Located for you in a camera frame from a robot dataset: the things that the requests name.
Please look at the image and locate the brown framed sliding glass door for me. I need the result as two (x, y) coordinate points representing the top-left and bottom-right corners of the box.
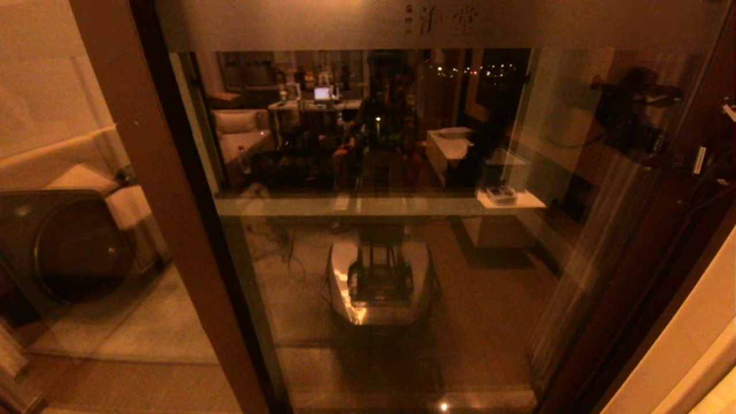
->
(135, 0), (734, 414)

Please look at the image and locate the brown framed fixed glass door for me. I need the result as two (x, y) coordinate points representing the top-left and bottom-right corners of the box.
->
(0, 0), (271, 414)

